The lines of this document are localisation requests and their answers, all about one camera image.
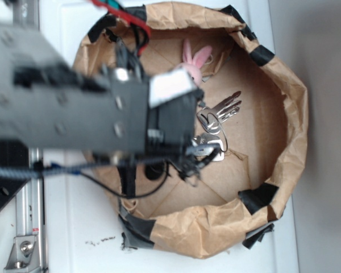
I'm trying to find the thin black wire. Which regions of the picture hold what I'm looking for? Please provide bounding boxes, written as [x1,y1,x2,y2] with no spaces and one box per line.
[79,160,171,199]

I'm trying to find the metal corner bracket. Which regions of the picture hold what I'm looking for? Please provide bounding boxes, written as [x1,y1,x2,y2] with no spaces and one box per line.
[3,235,40,272]

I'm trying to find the aluminium extrusion rail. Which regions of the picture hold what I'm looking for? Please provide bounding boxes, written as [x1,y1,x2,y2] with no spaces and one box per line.
[13,1,49,272]

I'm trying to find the silver key bunch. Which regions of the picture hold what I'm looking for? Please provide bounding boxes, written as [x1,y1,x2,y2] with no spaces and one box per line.
[193,91,242,162]

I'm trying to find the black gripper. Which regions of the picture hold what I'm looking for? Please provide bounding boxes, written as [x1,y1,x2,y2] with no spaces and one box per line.
[147,68,203,155]

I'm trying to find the braided grey cable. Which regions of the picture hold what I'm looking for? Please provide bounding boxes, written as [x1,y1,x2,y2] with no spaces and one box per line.
[0,158,171,180]

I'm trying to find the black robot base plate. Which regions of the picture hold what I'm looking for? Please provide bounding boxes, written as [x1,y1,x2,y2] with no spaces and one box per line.
[0,140,29,211]

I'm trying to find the brown paper bag bin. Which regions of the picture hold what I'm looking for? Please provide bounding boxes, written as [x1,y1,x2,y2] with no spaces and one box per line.
[72,1,309,260]

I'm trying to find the pink plush bunny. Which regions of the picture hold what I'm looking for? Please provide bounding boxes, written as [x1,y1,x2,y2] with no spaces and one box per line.
[175,39,213,86]

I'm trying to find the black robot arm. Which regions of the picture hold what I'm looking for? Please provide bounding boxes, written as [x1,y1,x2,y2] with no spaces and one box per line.
[0,23,203,156]

